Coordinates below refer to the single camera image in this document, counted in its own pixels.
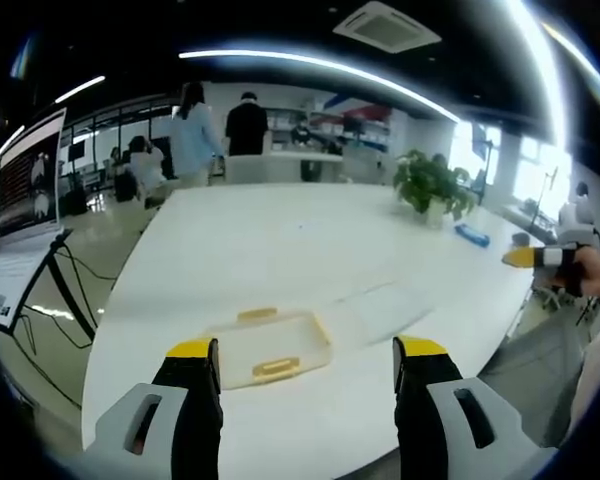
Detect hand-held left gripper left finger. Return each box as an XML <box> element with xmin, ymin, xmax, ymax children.
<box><xmin>82</xmin><ymin>337</ymin><xmax>225</xmax><ymax>480</ymax></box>

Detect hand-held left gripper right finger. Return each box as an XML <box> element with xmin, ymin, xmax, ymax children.
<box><xmin>392</xmin><ymin>335</ymin><xmax>561</xmax><ymax>480</ymax></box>

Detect office chair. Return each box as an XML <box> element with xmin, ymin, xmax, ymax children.
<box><xmin>533</xmin><ymin>282</ymin><xmax>579</xmax><ymax>315</ymax></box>

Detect blue flat object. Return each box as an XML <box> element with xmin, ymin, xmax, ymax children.
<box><xmin>453</xmin><ymin>223</ymin><xmax>492</xmax><ymax>248</ymax></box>

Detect clear plastic sheet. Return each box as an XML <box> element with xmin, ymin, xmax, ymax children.
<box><xmin>329</xmin><ymin>280</ymin><xmax>437</xmax><ymax>347</ymax></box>

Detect clear container with yellow clasps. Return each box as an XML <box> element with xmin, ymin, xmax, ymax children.
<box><xmin>203</xmin><ymin>306</ymin><xmax>334</xmax><ymax>392</ymax></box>

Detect person's white clothing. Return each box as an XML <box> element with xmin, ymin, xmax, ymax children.
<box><xmin>558</xmin><ymin>312</ymin><xmax>600</xmax><ymax>451</ymax></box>

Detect green potted plant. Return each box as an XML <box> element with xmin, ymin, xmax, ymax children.
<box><xmin>391</xmin><ymin>148</ymin><xmax>479</xmax><ymax>230</ymax></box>

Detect white printed paper sheet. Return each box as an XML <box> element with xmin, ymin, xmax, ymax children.
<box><xmin>0</xmin><ymin>248</ymin><xmax>52</xmax><ymax>330</ymax></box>

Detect background shelving with boxes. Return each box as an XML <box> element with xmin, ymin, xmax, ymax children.
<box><xmin>268</xmin><ymin>105</ymin><xmax>397</xmax><ymax>154</ymax></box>

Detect white counter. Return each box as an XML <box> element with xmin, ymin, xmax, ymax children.
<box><xmin>224</xmin><ymin>151</ymin><xmax>345</xmax><ymax>185</ymax></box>

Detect ceiling air conditioner vent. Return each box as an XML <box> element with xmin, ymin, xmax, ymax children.
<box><xmin>332</xmin><ymin>0</ymin><xmax>444</xmax><ymax>55</ymax></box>

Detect long ceiling light strip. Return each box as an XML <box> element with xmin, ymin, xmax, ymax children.
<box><xmin>178</xmin><ymin>48</ymin><xmax>462</xmax><ymax>124</ymax></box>

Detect black floor cable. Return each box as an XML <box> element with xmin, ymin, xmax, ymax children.
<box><xmin>17</xmin><ymin>247</ymin><xmax>119</xmax><ymax>406</ymax></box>

